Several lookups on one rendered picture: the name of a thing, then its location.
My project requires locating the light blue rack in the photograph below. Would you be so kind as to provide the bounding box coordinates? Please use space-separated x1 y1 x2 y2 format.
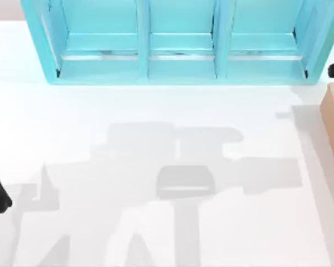
19 0 334 86

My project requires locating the salmon-coloured shallow box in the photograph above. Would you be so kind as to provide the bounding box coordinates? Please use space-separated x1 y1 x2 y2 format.
320 82 334 180

